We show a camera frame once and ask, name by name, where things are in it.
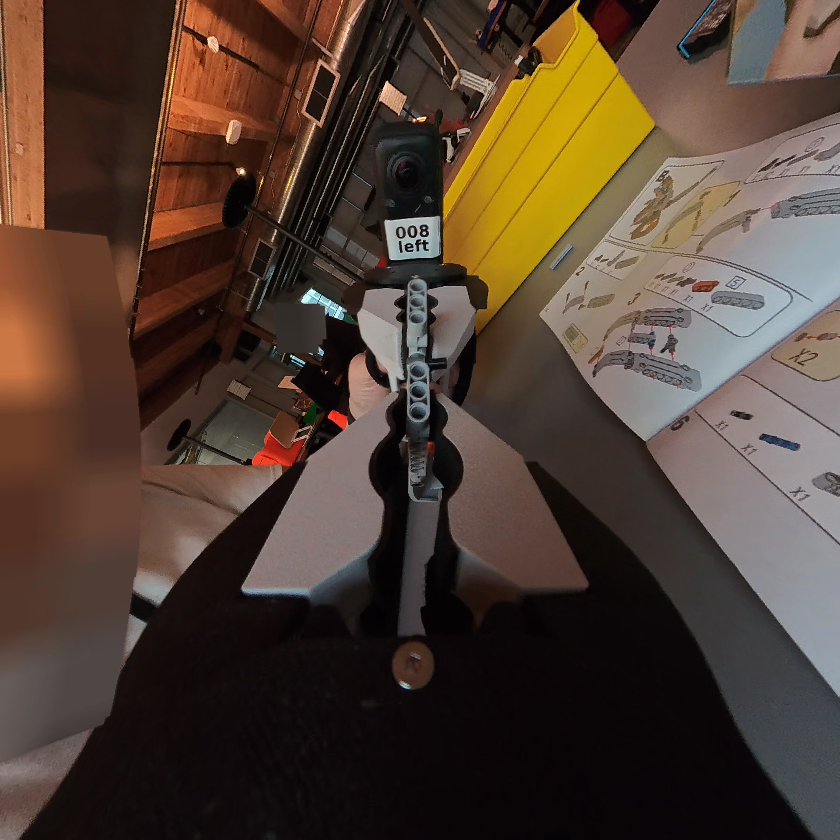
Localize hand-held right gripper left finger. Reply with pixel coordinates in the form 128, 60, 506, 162
241, 388, 403, 632

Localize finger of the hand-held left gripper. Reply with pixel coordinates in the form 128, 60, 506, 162
357, 289, 411, 395
428, 287, 477, 388

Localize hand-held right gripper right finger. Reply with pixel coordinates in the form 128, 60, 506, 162
432, 389, 588, 616

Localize grey toy frame assembly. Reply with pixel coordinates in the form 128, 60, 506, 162
394, 279, 437, 358

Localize grey toy beam arm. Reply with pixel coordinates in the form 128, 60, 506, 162
402, 357, 447, 506

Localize grey desk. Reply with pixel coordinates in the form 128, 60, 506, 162
459, 0, 840, 840

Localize person's left hand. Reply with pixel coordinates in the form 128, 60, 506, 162
348, 353, 395, 424

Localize yellow plastic bin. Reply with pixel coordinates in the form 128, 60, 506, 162
441, 0, 657, 336

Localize white instruction booklet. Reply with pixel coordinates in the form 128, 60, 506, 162
539, 112, 840, 700

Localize small flat blue box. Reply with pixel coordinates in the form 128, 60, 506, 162
677, 0, 739, 60

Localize large blue toy box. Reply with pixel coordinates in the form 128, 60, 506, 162
727, 0, 840, 86

